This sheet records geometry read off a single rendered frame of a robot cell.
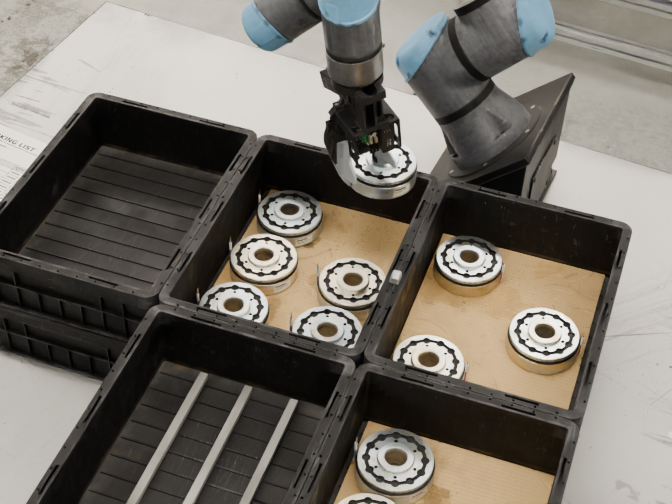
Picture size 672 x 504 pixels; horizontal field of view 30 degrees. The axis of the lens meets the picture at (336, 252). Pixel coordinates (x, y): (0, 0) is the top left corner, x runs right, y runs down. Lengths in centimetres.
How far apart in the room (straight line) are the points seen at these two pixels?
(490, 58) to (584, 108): 169
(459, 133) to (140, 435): 75
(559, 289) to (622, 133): 173
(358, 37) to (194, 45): 104
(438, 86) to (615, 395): 57
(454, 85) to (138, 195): 54
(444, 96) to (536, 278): 34
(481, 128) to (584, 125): 158
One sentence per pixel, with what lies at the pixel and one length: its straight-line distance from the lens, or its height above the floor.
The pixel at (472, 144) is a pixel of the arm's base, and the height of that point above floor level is 89.
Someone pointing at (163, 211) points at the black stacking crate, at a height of 83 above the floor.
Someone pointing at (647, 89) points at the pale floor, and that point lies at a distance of 383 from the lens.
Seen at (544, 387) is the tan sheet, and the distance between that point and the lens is 181.
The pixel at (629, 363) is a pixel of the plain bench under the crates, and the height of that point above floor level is 70.
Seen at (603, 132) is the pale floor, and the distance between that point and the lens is 363.
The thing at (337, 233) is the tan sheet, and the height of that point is 83.
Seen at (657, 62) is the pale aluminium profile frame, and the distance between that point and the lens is 374.
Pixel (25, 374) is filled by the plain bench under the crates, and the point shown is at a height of 70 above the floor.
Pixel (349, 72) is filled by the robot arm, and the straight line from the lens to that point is 165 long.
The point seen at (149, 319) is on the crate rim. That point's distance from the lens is 173.
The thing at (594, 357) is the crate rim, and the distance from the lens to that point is 172.
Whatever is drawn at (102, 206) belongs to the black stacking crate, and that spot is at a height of 83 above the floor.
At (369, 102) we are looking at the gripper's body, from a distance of 166.
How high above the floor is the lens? 219
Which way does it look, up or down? 44 degrees down
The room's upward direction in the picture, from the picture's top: 3 degrees clockwise
